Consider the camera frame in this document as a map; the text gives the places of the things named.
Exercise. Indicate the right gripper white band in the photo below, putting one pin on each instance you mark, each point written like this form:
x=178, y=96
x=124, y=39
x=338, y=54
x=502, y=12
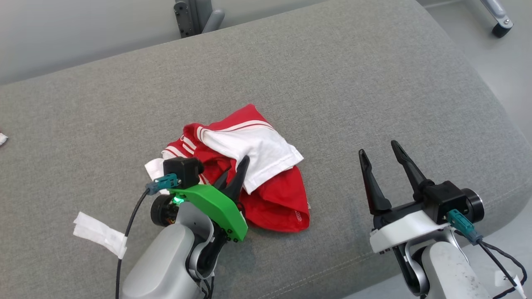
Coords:
x=399, y=230

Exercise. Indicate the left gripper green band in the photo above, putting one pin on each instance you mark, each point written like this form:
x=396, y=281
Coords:
x=216, y=207

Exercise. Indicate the red white basketball jersey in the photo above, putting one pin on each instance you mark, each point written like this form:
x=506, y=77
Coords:
x=262, y=149

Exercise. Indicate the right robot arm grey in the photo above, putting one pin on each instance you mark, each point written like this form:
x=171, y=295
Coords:
x=449, y=270

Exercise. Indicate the grey fabric sofa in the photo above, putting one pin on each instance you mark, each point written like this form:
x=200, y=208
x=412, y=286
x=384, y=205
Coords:
x=332, y=83

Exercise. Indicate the grey leg with black caster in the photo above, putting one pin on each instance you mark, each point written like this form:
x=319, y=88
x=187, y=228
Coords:
x=498, y=18

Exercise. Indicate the small white scrap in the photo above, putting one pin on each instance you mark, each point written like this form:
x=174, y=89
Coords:
x=2, y=139

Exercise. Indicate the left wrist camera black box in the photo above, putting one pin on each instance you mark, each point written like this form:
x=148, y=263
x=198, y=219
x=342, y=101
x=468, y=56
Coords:
x=183, y=168

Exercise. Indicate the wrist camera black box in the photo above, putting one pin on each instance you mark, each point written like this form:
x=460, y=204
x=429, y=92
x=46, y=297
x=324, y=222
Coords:
x=444, y=199
x=183, y=168

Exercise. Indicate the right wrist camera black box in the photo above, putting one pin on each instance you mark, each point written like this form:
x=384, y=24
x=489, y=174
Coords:
x=444, y=199

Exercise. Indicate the grey metal post bracket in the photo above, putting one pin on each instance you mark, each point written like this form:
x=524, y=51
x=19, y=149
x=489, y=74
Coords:
x=195, y=16

